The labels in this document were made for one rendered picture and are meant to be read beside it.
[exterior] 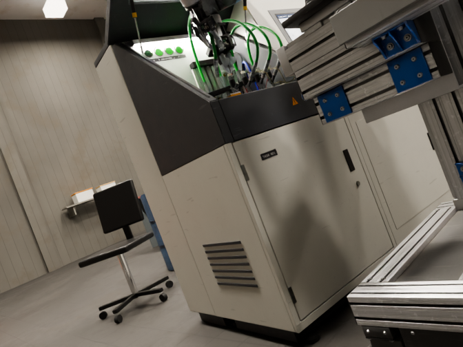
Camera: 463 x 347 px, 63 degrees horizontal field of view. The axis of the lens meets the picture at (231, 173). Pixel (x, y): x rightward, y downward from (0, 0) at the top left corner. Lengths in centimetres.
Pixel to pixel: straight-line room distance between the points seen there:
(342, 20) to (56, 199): 993
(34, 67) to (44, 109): 119
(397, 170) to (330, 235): 60
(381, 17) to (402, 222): 123
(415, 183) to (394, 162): 18
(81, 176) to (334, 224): 964
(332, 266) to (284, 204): 32
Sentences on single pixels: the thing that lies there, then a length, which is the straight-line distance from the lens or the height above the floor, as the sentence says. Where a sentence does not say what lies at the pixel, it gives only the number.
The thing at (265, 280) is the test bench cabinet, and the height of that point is 27.
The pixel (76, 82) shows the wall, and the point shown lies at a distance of 1178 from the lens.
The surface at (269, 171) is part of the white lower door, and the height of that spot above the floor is 64.
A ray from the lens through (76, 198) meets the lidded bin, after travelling 1019.
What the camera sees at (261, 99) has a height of 91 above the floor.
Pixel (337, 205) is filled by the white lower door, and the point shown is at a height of 40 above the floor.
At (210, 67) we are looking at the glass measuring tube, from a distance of 212.
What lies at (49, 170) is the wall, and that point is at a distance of 1069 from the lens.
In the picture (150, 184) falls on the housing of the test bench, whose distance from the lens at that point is 198.
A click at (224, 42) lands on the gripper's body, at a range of 175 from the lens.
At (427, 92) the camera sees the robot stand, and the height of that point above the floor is 70.
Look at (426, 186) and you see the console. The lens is 222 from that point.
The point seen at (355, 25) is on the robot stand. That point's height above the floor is 90.
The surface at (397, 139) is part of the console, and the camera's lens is 210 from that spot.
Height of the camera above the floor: 69
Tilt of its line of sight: level
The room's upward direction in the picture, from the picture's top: 21 degrees counter-clockwise
